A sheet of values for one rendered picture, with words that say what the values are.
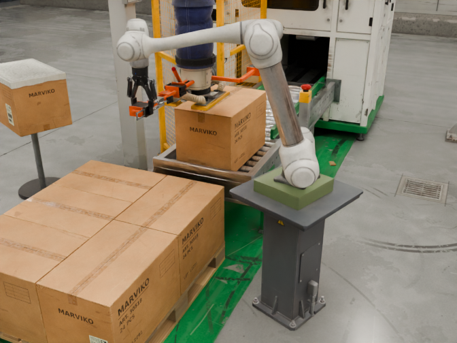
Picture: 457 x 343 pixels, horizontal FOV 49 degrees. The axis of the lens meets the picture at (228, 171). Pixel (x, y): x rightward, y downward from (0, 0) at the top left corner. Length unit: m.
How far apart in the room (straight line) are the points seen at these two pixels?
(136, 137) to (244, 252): 1.46
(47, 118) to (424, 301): 2.84
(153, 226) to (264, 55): 1.14
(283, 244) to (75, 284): 1.05
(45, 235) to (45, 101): 1.41
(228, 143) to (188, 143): 0.29
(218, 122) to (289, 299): 1.12
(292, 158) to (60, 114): 2.20
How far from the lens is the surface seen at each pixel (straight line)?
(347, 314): 3.04
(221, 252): 3.29
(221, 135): 3.12
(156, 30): 4.52
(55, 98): 3.95
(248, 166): 3.41
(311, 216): 2.42
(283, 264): 2.74
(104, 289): 2.33
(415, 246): 3.73
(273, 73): 2.15
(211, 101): 2.90
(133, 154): 4.37
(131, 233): 2.68
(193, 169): 3.23
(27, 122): 3.91
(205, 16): 2.82
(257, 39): 2.06
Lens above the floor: 1.97
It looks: 26 degrees down
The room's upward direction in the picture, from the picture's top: straight up
